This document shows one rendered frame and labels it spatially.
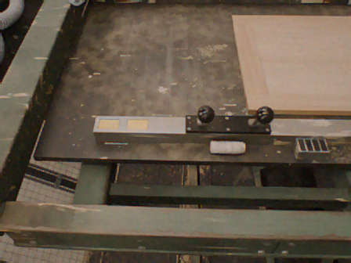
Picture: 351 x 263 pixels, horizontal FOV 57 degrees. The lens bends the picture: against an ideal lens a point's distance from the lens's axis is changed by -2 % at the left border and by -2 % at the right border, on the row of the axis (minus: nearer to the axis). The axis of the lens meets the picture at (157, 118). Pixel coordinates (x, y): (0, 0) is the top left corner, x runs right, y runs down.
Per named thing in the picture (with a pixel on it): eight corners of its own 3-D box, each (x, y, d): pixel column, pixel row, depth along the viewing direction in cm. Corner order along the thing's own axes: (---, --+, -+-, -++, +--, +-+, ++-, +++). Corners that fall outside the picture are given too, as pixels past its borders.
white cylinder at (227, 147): (210, 156, 77) (244, 156, 77) (211, 148, 75) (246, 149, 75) (209, 145, 79) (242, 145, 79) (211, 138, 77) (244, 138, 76)
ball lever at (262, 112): (260, 132, 77) (277, 123, 64) (244, 131, 78) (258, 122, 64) (259, 117, 78) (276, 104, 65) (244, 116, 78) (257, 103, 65)
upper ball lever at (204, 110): (209, 131, 78) (216, 122, 65) (193, 131, 78) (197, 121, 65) (209, 116, 79) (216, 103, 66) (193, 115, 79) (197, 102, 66)
